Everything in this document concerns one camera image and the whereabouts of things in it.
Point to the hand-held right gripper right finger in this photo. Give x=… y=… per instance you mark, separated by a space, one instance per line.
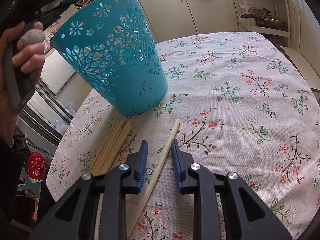
x=175 y=167

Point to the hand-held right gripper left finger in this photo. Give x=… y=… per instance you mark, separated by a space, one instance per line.
x=142 y=166

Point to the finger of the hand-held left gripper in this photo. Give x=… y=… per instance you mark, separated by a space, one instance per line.
x=66 y=3

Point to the pale wooden chopstick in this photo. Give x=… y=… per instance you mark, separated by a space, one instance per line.
x=162 y=158

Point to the bundle of wooden chopsticks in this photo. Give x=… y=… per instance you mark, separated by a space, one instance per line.
x=110 y=147

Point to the teal patterned bowl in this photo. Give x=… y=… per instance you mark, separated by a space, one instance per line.
x=112 y=55

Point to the person's left hand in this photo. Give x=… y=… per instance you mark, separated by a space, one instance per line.
x=32 y=55

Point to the floral tablecloth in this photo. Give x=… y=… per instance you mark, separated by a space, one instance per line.
x=237 y=105

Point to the cream base kitchen cabinets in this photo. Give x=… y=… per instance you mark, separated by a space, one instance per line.
x=170 y=12

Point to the clear plastic bag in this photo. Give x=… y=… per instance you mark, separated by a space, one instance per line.
x=65 y=116

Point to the red plastic stool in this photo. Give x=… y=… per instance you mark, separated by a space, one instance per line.
x=36 y=166

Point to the dark lidded pan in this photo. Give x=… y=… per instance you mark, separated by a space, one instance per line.
x=267 y=21

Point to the white tiered storage rack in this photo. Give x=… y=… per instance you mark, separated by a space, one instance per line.
x=270 y=0

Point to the pink red wall poster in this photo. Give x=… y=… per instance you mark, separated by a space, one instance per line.
x=53 y=28

